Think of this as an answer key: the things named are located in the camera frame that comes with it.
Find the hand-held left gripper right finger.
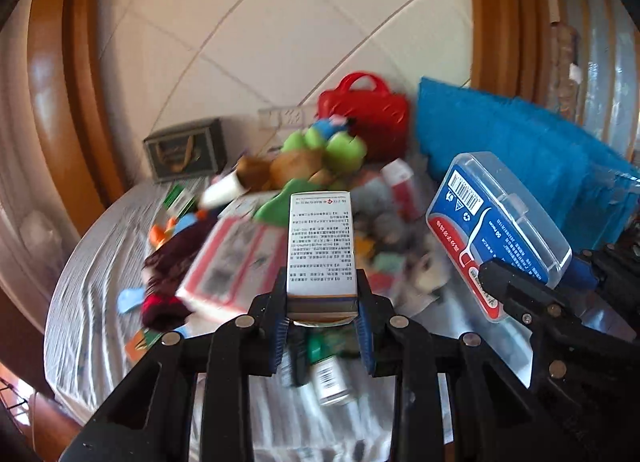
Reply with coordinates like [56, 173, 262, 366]
[354, 268, 581, 462]

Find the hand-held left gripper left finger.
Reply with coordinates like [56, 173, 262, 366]
[60, 266, 292, 462]

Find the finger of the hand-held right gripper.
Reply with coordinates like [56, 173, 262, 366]
[570, 242, 640, 338]
[477, 260, 640, 423]

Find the clear plastic floss box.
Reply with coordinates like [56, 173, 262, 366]
[425, 152, 572, 324]

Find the white printed medicine box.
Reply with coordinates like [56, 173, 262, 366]
[286, 190, 360, 328]

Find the blue storage bin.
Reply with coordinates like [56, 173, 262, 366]
[415, 76, 640, 253]

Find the white cloth covered desktop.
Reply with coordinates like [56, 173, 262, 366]
[44, 162, 541, 462]

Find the white bottle with barcode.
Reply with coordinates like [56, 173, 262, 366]
[307, 357, 353, 407]

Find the red and white packet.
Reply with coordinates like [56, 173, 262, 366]
[177, 217, 288, 318]

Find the white and dark plush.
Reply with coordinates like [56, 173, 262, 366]
[400, 247, 451, 293]

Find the dark red plush toy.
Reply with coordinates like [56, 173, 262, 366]
[141, 224, 216, 330]

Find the green cloth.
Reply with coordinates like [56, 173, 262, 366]
[254, 190, 296, 225]

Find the orange and green card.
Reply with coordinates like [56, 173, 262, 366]
[124, 329, 163, 362]

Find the light blue plastic piece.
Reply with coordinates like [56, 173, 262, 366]
[117, 287, 146, 314]

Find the red and white tube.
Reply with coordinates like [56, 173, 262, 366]
[381, 158, 423, 220]

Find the orange small toy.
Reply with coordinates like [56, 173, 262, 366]
[150, 222, 176, 248]

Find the white paper cup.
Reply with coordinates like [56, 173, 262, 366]
[200, 173, 246, 209]

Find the green card packet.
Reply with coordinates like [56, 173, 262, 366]
[162, 184, 197, 215]

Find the brown plush toy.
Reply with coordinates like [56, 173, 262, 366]
[235, 149, 331, 193]

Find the green plush toy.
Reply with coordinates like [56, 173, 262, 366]
[282, 117, 368, 184]

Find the grey gift box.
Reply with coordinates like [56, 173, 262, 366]
[143, 118, 228, 184]

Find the red plastic handbag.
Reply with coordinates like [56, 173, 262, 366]
[318, 72, 411, 163]

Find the white wall socket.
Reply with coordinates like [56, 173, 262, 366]
[258, 104, 305, 129]

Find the wooden door frame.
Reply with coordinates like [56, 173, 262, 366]
[27, 0, 126, 238]
[465, 0, 556, 108]

